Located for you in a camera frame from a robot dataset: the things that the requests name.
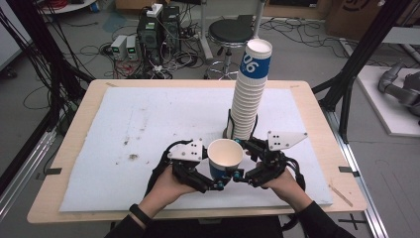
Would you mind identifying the black frame strut with cables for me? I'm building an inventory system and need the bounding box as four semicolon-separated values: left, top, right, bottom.
0;0;95;133

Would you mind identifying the tall stack of nested cups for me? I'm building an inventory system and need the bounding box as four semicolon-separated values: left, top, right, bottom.
230;38;273;142

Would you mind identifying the grey power supply unit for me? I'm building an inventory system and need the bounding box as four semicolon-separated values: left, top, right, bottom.
110;34;129;61
125;35;140;61

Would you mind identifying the person's right hand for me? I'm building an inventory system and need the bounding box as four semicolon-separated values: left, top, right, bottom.
262;168;313;213

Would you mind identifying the person's left hand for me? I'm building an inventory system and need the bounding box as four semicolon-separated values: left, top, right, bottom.
138;165;199;218

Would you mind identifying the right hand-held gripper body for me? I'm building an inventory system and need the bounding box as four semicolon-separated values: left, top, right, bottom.
247;130;309;189

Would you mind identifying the aluminium rail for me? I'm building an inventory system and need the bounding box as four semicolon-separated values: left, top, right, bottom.
324;108;390;238
0;129;57;221

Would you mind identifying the white platform board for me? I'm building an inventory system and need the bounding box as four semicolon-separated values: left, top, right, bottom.
356;64;420;139

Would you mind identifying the blue-banded white paper cup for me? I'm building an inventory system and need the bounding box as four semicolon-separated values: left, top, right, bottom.
206;138;245;181

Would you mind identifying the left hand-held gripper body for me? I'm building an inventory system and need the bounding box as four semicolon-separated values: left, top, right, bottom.
166;138;214;194

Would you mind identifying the black wristband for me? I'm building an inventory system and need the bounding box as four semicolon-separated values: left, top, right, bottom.
128;203;154;227

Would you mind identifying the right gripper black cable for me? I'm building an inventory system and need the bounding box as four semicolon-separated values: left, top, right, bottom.
279;156;307;233

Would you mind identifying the white power strip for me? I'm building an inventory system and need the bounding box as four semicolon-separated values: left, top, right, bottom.
146;2;164;19

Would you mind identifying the white foam mat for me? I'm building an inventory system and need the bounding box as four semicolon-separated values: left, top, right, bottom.
58;86;334;213

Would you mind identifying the black computer tower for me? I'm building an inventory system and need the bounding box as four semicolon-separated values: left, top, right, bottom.
160;5;182;55
136;15;163;65

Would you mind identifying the long tan tape strip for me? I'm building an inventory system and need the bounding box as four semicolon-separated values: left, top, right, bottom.
328;183;354;208

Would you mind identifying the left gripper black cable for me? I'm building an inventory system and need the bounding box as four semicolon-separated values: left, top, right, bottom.
145;139;193;200

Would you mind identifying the tangle of floor cables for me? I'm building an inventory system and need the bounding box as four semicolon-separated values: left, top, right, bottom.
98;39;207;80

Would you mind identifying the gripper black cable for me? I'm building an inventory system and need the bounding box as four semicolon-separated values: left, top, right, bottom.
279;156;307;233
145;139;193;200

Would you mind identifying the cardboard box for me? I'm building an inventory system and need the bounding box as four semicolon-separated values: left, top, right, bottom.
324;0;395;43

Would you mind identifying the white round table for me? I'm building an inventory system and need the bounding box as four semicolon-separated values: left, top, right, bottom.
39;0;97;15

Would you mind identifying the grey metal stand post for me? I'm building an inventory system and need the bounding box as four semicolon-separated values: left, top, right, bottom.
197;0;215;64

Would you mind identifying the brown cup holder wire frame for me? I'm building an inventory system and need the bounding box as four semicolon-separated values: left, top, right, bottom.
222;108;260;142

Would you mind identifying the black round stool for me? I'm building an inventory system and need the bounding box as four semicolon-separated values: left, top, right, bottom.
203;18;256;80

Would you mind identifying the person's dark clothing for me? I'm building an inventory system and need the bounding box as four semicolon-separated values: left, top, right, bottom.
142;216;284;238

